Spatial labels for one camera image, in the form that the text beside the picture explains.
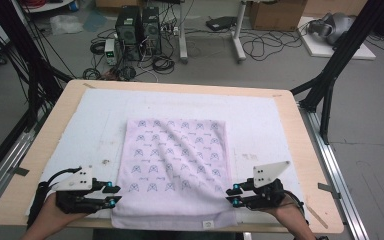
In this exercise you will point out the person's right hand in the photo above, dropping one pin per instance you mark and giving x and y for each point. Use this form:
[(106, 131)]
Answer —
[(290, 213)]

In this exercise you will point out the person's left hand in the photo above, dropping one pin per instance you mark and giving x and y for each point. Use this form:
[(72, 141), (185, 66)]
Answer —
[(51, 213)]

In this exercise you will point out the white grid mat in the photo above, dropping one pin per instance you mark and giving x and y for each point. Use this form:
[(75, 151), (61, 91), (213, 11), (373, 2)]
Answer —
[(253, 120)]

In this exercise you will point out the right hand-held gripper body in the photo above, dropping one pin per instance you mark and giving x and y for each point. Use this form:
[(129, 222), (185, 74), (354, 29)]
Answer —
[(266, 195)]

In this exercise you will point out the grey helmet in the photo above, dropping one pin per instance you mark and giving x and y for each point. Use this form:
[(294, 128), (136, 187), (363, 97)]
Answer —
[(335, 26)]

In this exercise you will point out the white power supply box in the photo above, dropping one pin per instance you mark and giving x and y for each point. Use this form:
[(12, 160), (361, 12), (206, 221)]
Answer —
[(110, 51)]

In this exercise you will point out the brown cardboard box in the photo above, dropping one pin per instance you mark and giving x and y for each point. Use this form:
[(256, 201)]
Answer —
[(276, 15)]

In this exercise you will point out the white floor board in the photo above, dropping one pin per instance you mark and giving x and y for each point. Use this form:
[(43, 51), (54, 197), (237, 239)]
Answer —
[(320, 50)]

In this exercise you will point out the black frame stand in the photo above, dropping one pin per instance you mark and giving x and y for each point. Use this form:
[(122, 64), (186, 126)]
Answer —
[(326, 83), (36, 76)]

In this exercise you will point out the thin wooden stick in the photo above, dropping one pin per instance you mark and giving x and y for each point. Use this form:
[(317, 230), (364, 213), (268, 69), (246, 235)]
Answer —
[(317, 216)]

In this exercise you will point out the slim black computer tower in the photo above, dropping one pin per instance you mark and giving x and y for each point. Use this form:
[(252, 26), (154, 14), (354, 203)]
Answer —
[(151, 31)]

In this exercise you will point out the large black computer tower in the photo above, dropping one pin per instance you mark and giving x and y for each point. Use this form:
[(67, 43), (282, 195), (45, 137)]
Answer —
[(128, 33)]

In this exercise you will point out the aluminium rail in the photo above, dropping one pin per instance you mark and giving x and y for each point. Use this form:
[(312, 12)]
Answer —
[(6, 166), (336, 176)]

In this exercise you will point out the white power strip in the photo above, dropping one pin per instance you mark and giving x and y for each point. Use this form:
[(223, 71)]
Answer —
[(170, 30)]

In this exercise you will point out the white desk leg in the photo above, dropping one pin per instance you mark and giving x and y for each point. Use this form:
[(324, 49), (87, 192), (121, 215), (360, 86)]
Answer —
[(238, 43), (183, 40)]

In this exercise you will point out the pale purple towel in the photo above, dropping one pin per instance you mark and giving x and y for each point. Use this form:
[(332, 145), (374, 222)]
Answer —
[(176, 160)]

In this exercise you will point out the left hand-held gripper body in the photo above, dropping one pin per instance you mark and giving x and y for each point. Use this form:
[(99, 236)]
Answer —
[(75, 181)]

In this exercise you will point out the flat black device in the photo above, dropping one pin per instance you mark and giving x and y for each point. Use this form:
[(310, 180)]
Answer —
[(220, 23)]

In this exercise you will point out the clear plastic bag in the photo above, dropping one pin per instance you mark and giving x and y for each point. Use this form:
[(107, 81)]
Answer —
[(66, 24)]

